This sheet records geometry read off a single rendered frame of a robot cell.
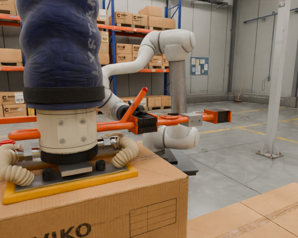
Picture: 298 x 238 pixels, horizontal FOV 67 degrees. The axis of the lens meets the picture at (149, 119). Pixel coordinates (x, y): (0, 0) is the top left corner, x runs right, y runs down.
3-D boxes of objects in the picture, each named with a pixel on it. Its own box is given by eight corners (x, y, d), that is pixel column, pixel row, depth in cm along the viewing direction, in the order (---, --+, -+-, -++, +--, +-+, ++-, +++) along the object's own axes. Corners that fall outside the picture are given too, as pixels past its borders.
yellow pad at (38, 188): (3, 206, 51) (0, 186, 51) (7, 187, 60) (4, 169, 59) (138, 177, 67) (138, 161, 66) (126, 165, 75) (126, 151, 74)
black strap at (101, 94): (21, 105, 53) (20, 88, 52) (24, 97, 73) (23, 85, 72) (114, 101, 63) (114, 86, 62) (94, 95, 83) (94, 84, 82)
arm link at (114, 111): (129, 120, 107) (135, 123, 102) (111, 122, 103) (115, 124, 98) (129, 101, 105) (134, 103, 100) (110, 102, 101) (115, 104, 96)
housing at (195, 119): (188, 127, 86) (188, 115, 85) (178, 124, 92) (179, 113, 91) (203, 125, 89) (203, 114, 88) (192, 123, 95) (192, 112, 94)
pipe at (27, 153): (2, 188, 53) (-1, 165, 52) (11, 155, 74) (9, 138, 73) (135, 163, 68) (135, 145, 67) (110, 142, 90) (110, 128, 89)
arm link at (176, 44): (171, 142, 166) (201, 145, 156) (163, 152, 152) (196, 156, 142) (165, 31, 143) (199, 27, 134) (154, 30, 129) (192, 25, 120)
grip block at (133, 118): (136, 135, 75) (136, 117, 74) (126, 129, 83) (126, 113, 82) (159, 132, 79) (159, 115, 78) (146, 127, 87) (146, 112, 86)
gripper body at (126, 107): (132, 103, 100) (141, 106, 92) (133, 122, 102) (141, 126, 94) (116, 104, 97) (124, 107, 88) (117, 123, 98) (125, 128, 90)
